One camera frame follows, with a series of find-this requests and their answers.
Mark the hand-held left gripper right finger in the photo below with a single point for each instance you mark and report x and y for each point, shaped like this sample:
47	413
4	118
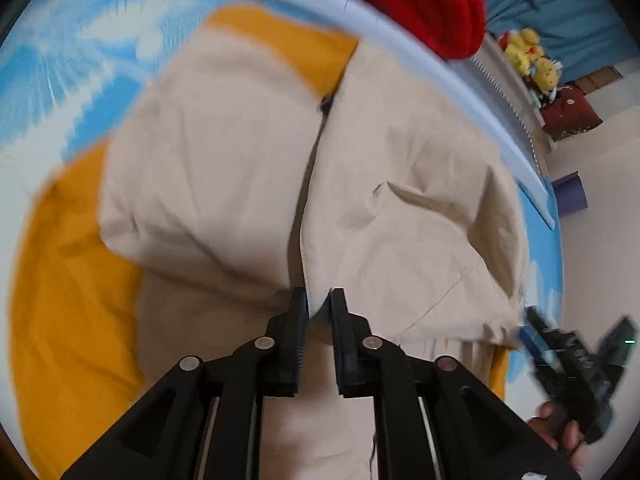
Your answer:
341	345

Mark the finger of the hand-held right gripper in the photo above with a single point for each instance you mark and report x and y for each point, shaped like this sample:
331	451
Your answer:
542	347

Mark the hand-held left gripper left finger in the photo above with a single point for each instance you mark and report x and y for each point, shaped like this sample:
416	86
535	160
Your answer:
300	340

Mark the beige and mustard hooded jacket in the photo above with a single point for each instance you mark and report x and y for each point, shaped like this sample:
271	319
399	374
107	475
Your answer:
225	185

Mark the person's right hand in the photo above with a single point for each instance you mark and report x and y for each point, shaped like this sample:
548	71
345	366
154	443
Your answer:
555	425

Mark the purple bag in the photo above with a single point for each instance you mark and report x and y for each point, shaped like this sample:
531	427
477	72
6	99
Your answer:
570	195

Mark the dark red bag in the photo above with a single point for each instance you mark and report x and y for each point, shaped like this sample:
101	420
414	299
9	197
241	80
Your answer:
570	112

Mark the yellow plush toy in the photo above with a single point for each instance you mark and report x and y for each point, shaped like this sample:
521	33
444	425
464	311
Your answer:
545	72
522	47

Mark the blue curtain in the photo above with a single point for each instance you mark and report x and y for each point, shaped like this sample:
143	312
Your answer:
565	5

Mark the red folded blanket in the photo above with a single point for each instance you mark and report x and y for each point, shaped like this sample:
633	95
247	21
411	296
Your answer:
430	5

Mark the blue patterned bed sheet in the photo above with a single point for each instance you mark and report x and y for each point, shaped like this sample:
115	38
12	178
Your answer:
75	60

